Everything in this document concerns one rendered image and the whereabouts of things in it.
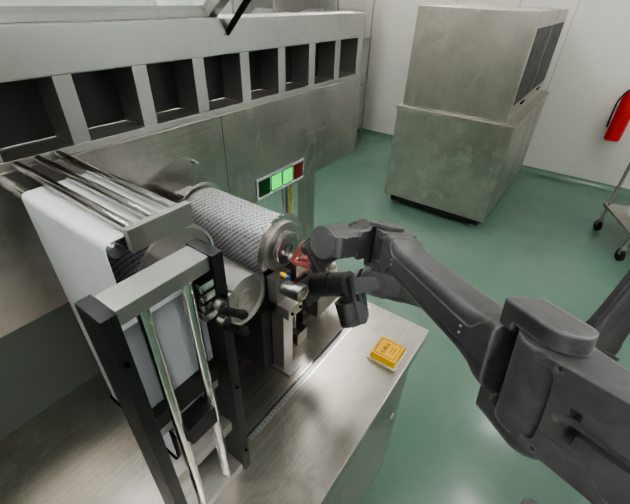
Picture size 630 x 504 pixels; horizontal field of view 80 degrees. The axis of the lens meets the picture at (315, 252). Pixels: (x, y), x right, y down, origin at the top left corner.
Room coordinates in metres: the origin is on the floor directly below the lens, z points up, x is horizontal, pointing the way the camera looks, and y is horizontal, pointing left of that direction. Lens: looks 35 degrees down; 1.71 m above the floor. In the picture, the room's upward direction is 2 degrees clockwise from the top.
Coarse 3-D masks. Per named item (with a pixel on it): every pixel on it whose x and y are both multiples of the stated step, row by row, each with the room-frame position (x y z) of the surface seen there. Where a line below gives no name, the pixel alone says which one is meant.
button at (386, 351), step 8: (376, 344) 0.70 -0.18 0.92; (384, 344) 0.70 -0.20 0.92; (392, 344) 0.70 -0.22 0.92; (376, 352) 0.67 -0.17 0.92; (384, 352) 0.67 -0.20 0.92; (392, 352) 0.67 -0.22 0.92; (400, 352) 0.68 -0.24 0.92; (384, 360) 0.65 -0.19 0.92; (392, 360) 0.65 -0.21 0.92; (392, 368) 0.64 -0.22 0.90
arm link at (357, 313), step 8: (360, 272) 0.69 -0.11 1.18; (360, 280) 0.63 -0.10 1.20; (368, 280) 0.62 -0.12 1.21; (376, 280) 0.62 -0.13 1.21; (360, 288) 0.62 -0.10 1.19; (368, 288) 0.62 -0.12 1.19; (376, 288) 0.61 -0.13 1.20; (360, 296) 0.63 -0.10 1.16; (336, 304) 0.64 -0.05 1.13; (344, 304) 0.62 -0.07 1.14; (352, 304) 0.62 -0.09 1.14; (360, 304) 0.63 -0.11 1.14; (344, 312) 0.62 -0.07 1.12; (352, 312) 0.62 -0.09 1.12; (360, 312) 0.62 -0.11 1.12; (368, 312) 0.64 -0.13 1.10; (344, 320) 0.61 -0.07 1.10; (352, 320) 0.61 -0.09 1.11; (360, 320) 0.61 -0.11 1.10
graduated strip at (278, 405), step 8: (368, 304) 0.89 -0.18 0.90; (344, 328) 0.78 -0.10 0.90; (336, 336) 0.75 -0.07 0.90; (328, 344) 0.71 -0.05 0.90; (336, 344) 0.72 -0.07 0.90; (320, 352) 0.69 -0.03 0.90; (328, 352) 0.69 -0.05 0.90; (320, 360) 0.66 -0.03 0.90; (312, 368) 0.63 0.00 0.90; (304, 376) 0.61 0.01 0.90; (296, 384) 0.58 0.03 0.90; (288, 392) 0.56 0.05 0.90; (280, 400) 0.53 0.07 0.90; (288, 400) 0.54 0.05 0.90; (272, 408) 0.51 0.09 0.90; (280, 408) 0.51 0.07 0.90; (264, 416) 0.49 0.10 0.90; (272, 416) 0.49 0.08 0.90; (256, 424) 0.47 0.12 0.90; (264, 424) 0.47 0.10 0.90; (248, 432) 0.45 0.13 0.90; (256, 432) 0.45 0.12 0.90
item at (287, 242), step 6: (282, 234) 0.67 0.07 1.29; (288, 234) 0.67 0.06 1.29; (294, 234) 0.69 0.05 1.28; (276, 240) 0.66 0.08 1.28; (282, 240) 0.66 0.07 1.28; (288, 240) 0.67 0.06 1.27; (294, 240) 0.69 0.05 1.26; (276, 246) 0.65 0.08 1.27; (282, 246) 0.66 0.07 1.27; (288, 246) 0.67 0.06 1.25; (294, 246) 0.69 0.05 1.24; (276, 252) 0.64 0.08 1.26; (282, 252) 0.66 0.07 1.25; (288, 252) 0.68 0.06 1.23; (294, 252) 0.69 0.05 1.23; (276, 258) 0.64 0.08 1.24; (282, 258) 0.66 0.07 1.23
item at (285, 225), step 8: (280, 224) 0.68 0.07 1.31; (288, 224) 0.69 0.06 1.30; (296, 224) 0.72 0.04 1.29; (272, 232) 0.66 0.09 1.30; (280, 232) 0.67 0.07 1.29; (296, 232) 0.72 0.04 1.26; (272, 240) 0.65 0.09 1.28; (272, 248) 0.65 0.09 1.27; (264, 256) 0.64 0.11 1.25; (272, 256) 0.65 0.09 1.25; (272, 264) 0.65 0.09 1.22; (280, 264) 0.67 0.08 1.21
